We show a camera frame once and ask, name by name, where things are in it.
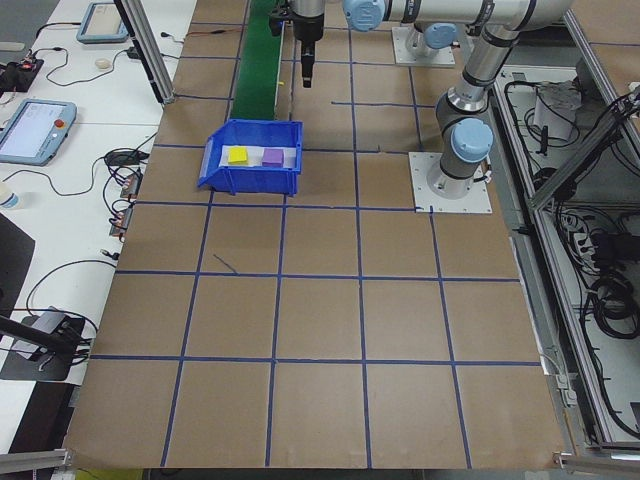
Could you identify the white square base plate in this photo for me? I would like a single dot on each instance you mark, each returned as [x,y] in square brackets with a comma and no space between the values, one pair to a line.
[475,202]
[400,55]

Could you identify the grey device on stand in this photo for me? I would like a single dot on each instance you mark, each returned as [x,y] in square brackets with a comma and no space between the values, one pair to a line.
[47,322]

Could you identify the beige round object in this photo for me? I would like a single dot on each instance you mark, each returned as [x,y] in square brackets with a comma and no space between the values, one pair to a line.
[102,63]

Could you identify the V-shaped metal frame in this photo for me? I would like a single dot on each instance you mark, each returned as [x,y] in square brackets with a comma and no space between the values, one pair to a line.
[550,310]

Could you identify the black stand base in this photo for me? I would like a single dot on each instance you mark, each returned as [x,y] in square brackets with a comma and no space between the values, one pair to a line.
[45,362]

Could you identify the black power brick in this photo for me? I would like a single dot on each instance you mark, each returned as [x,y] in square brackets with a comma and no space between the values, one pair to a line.
[607,248]

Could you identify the black stand pole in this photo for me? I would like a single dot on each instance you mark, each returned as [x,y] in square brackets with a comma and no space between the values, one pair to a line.
[30,336]

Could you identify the aluminium profile bar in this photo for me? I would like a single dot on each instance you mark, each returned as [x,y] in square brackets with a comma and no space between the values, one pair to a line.
[595,457]
[35,457]

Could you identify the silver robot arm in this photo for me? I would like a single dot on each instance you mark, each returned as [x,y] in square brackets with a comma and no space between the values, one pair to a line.
[439,36]
[480,65]

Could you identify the black power adapter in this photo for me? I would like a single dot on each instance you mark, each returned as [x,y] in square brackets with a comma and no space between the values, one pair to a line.
[133,51]
[122,158]

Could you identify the black flat panel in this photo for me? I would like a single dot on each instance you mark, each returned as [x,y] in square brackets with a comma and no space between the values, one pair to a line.
[15,260]

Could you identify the blue plastic storage bin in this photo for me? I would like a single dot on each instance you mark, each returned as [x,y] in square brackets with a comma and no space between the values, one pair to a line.
[250,182]

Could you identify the aluminium profile post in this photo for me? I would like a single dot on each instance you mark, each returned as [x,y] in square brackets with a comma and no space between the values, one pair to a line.
[150,55]

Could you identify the small circuit board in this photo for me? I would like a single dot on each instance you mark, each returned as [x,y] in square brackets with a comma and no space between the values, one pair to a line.
[120,223]
[131,186]

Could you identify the green conveyor belt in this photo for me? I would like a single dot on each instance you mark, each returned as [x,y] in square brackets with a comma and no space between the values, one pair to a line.
[257,65]

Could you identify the purple foam block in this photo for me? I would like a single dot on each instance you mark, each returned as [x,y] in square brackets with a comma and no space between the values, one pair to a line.
[273,157]

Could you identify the yellow foam block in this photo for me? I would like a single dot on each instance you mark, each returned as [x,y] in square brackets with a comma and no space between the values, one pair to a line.
[238,155]

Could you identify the white flat object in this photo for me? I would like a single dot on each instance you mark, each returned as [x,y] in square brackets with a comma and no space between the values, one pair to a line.
[10,46]

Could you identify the white foam sheet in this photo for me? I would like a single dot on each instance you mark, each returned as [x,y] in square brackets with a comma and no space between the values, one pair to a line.
[256,156]

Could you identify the white power strip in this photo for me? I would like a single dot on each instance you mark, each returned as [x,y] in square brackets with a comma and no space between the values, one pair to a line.
[580,242]

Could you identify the light blue teach pendant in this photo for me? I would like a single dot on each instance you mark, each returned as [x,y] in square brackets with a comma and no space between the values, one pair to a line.
[35,132]
[102,22]

